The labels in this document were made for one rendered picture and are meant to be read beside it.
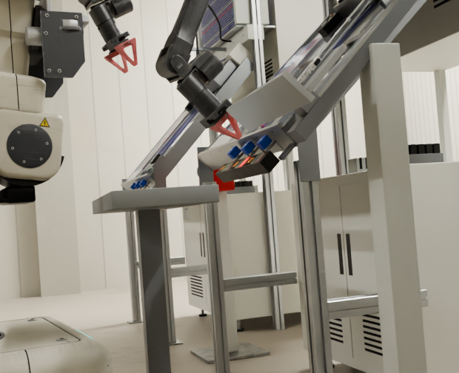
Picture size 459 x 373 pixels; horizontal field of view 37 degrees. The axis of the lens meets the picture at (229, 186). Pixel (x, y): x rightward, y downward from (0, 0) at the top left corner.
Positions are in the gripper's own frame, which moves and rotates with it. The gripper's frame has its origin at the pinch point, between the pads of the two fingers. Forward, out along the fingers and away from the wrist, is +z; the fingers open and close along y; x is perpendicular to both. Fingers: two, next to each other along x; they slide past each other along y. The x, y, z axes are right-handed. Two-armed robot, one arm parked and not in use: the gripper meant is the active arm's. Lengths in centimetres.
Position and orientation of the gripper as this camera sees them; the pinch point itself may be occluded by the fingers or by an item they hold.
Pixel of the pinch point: (238, 135)
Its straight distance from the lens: 174.4
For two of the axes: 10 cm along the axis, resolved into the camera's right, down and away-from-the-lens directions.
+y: -3.2, 0.5, 9.5
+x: -6.4, 7.2, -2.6
